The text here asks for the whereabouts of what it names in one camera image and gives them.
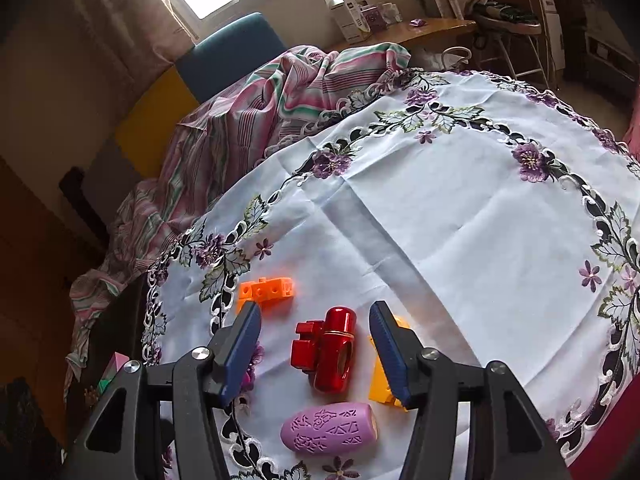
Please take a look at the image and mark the yellow toy block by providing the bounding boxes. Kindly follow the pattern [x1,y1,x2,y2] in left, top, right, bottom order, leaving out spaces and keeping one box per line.
[368,315,417,412]

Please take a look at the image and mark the red glossy cylinder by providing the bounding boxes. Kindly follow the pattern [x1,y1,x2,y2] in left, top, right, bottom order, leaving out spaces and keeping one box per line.
[314,306,357,394]

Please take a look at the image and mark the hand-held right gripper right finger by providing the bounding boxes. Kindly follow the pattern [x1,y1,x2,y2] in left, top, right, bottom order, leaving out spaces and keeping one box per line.
[369,301,571,480]

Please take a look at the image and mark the blue and yellow chair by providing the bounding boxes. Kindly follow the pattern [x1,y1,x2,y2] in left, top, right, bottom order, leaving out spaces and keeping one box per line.
[59,12,290,201]

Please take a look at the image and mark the red toy block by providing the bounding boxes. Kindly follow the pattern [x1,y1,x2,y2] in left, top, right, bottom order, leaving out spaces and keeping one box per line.
[291,321,327,373]

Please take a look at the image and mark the wooden wardrobe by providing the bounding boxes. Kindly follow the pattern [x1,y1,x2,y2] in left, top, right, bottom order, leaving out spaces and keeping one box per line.
[0,155,108,391]

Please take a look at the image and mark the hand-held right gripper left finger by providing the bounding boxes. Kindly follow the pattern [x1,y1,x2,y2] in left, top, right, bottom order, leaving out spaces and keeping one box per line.
[65,301,262,480]

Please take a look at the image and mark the purple perforated oval case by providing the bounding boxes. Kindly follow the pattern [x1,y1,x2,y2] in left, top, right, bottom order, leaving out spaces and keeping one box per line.
[280,402,377,459]

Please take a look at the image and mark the pink green striped bedsheet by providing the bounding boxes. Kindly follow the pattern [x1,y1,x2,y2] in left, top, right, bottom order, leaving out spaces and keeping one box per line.
[65,44,413,386]

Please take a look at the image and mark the metal folding stool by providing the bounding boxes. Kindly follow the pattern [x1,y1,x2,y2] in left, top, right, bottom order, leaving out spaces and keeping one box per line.
[470,2,556,86]

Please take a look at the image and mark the wooden desk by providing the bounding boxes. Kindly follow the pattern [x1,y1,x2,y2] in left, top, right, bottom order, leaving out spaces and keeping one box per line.
[325,17,477,53]

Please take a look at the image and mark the white embroidered floral tablecloth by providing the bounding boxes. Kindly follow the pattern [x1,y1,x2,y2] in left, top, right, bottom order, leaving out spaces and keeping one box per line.
[141,69,640,480]

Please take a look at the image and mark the purple carton box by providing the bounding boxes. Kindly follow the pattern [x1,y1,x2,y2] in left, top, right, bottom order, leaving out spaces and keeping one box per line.
[361,5,390,31]

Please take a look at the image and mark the white carton box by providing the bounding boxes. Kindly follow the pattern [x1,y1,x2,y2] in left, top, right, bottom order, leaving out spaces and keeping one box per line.
[324,0,371,43]

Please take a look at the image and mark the orange toy block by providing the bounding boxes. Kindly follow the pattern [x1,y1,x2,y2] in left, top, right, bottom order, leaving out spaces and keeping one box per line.
[236,277,299,317]

